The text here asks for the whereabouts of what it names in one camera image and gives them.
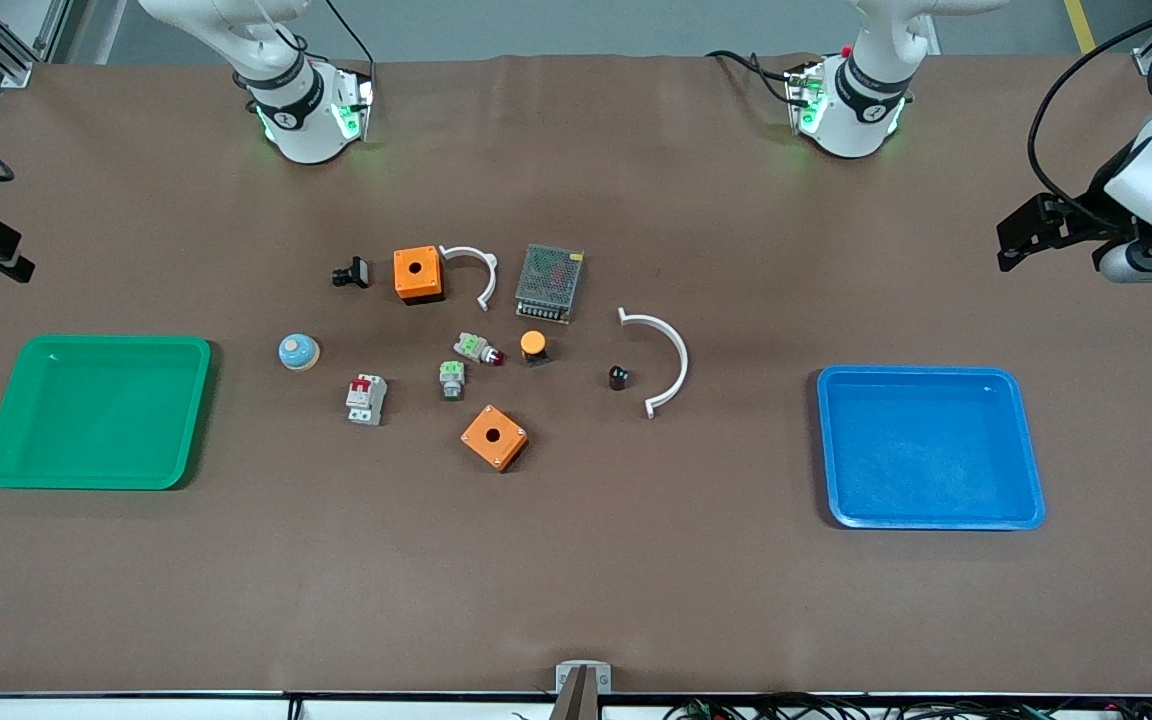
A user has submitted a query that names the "orange button box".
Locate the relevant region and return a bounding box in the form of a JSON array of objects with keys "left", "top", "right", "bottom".
[
  {"left": 393, "top": 246, "right": 445, "bottom": 306},
  {"left": 460, "top": 404, "right": 530, "bottom": 473}
]

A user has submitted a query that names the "blue plastic tray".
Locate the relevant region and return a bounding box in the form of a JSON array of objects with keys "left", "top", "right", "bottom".
[{"left": 816, "top": 365, "right": 1047, "bottom": 531}]

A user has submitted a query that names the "metal mesh power supply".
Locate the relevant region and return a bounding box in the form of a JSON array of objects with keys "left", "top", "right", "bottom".
[{"left": 514, "top": 243, "right": 585, "bottom": 325}]

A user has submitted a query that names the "red indicator light module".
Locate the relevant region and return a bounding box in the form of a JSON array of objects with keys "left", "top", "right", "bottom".
[{"left": 453, "top": 332, "right": 506, "bottom": 367}]

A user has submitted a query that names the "black cable bundle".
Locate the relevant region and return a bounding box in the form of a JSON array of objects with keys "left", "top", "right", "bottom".
[{"left": 661, "top": 693, "right": 1152, "bottom": 720}]

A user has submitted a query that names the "black right base cable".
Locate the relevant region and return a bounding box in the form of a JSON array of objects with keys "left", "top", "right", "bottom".
[{"left": 321, "top": 0, "right": 379, "bottom": 93}]

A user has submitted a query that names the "white red circuit breaker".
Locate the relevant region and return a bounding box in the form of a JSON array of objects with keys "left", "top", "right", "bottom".
[{"left": 345, "top": 373, "right": 389, "bottom": 427}]

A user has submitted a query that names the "small white arc bracket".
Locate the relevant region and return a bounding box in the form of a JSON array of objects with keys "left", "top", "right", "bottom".
[{"left": 438, "top": 244, "right": 499, "bottom": 313}]

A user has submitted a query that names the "black left base cable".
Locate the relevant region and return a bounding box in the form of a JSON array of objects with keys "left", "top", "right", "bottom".
[{"left": 704, "top": 48, "right": 799, "bottom": 109}]

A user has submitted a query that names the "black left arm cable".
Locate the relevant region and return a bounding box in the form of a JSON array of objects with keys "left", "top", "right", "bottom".
[{"left": 1027, "top": 0, "right": 1152, "bottom": 226}]

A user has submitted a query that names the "grey metal table bracket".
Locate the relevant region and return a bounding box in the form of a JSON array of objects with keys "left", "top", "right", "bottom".
[{"left": 555, "top": 661, "right": 613, "bottom": 720}]

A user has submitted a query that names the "blue dome push button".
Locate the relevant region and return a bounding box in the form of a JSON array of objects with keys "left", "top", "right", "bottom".
[{"left": 278, "top": 332, "right": 320, "bottom": 372}]

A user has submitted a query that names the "black base cable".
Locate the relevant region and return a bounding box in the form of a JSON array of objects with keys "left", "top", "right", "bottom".
[
  {"left": 704, "top": 48, "right": 799, "bottom": 109},
  {"left": 321, "top": 0, "right": 379, "bottom": 93}
]

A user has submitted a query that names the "green plastic tray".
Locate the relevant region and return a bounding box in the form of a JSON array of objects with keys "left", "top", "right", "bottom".
[{"left": 0, "top": 334, "right": 213, "bottom": 491}]

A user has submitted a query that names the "large white arc bracket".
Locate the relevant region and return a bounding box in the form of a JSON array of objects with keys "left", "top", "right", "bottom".
[{"left": 617, "top": 307, "right": 690, "bottom": 419}]

